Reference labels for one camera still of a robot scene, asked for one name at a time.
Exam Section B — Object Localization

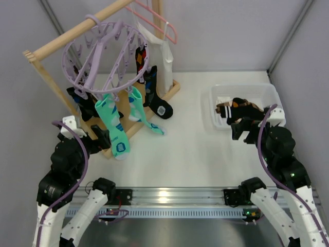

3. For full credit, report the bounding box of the aluminium mounting rail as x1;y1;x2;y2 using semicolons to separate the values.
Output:
69;186;322;208

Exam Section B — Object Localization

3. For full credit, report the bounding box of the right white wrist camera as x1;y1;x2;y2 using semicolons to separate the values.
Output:
266;108;286;127

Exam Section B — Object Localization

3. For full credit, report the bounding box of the white plastic basket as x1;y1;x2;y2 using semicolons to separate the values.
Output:
209;83;283;131

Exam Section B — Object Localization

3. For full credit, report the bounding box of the black red yellow argyle sock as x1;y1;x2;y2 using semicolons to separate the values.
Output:
135;46;147;74

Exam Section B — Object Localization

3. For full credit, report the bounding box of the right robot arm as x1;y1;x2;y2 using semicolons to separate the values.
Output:
231;119;328;246

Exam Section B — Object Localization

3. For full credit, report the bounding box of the brown beige argyle sock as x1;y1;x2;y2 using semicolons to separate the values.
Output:
215;97;261;113

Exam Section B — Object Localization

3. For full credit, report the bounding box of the wooden clothes rack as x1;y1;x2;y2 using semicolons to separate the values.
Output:
22;0;181;160

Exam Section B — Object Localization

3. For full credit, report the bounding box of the white garment on hanger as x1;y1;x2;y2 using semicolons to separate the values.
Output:
134;14;173;97

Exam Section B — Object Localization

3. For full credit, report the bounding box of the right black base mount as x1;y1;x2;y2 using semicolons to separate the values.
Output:
223;189;245;207

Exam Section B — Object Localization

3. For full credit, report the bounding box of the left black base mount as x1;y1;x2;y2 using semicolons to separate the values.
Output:
112;189;133;206

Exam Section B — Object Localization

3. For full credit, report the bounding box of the mint green sock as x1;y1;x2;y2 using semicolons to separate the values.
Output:
95;94;130;160
128;86;166;135

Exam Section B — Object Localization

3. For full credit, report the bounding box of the black sock with grey patches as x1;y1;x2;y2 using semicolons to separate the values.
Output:
143;66;173;119

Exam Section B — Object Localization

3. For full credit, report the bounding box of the purple round clip hanger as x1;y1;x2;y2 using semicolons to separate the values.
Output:
61;14;149;100

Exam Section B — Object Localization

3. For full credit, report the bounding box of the grey slotted cable duct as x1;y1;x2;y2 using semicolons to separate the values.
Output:
96;207;260;219

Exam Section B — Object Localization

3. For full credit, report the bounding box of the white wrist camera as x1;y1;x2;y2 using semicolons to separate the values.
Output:
266;108;286;127
60;115;87;139

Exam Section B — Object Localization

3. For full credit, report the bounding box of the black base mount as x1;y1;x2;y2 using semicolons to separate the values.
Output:
112;189;133;206
223;189;245;207

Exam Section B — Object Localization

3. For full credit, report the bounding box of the pink clothes hanger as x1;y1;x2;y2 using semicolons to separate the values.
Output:
125;1;178;45

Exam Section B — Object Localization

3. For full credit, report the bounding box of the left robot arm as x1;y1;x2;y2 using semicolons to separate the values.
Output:
32;122;116;246

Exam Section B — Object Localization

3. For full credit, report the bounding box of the black blue sock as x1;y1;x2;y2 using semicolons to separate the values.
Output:
66;86;124;122

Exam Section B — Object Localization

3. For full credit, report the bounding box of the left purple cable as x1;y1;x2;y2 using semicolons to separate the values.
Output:
35;120;129;247

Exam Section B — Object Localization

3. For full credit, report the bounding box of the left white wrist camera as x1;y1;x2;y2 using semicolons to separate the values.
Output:
60;115;87;139

